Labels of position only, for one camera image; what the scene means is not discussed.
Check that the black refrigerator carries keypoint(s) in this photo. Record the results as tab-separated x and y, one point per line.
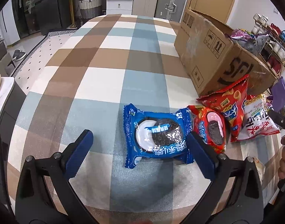
32	16

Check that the grey slippers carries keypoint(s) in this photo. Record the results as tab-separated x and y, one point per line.
18	55

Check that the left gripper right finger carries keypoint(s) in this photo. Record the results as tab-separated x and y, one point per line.
245	201

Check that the shoe rack with shoes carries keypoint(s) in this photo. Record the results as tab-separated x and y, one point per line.
273	51

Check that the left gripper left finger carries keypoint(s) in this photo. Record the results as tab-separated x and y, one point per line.
34	203

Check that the purple snack bag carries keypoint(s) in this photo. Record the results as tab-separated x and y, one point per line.
254	43

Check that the woven laundry basket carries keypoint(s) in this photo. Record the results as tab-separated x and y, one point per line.
90	8

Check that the plaid tablecloth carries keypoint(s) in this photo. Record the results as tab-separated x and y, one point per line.
111	61

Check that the red corn chips bag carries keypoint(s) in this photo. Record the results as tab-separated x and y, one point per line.
230	102

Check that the white drawer cabinet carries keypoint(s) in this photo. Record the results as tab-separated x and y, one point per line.
123	7

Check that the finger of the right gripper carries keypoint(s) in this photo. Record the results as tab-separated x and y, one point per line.
277	118

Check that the white red snack bag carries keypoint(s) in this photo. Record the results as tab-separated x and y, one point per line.
256	121

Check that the brown cardboard box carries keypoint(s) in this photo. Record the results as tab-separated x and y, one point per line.
213	60

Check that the blue Oreo cookie pack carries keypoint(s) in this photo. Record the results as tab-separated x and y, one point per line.
156	135

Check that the red Oreo cookie pack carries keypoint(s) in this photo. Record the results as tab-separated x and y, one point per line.
210	126

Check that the silver aluminium suitcase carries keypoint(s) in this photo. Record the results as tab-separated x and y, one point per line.
170	9

